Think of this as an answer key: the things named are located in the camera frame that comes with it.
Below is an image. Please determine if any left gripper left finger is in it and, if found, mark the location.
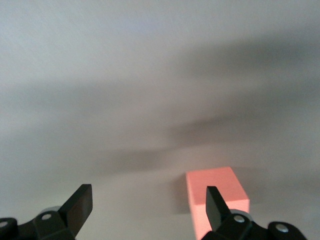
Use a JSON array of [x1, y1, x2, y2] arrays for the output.
[[0, 184, 93, 240]]

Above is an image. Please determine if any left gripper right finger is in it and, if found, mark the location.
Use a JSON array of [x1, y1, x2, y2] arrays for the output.
[[201, 185, 309, 240]]

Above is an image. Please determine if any orange foam cube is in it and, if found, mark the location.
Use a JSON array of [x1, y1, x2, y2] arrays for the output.
[[185, 166, 251, 240]]

